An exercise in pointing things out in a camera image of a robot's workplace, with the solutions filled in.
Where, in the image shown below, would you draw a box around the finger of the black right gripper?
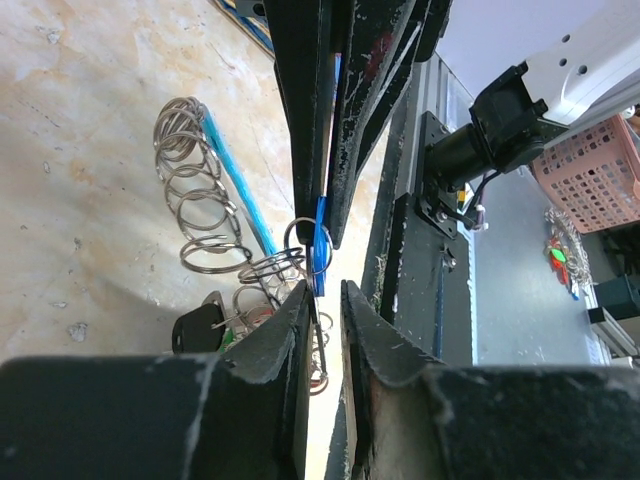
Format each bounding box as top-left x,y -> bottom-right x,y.
264,0 -> 333,218
324,0 -> 452,248

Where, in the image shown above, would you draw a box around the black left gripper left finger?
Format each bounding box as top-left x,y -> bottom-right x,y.
1,282 -> 311,479

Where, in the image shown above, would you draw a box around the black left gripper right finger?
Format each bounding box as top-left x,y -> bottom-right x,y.
341,281 -> 639,479

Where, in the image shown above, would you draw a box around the blue key tag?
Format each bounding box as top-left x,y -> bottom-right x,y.
312,53 -> 341,297

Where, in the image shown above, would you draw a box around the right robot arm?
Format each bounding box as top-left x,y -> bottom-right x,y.
254,1 -> 639,244

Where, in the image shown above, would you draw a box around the blue yellow booklet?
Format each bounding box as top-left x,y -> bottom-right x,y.
210,0 -> 275,59

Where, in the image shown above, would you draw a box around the black key tag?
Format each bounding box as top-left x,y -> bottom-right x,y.
171,291 -> 226,354

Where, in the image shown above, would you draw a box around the red key tag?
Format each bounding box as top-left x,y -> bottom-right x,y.
240,305 -> 274,332

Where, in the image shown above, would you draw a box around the pink plastic basket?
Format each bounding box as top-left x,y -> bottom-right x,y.
531,115 -> 639,234

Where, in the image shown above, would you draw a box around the spare key ring bundle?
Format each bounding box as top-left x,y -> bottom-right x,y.
543,207 -> 594,301

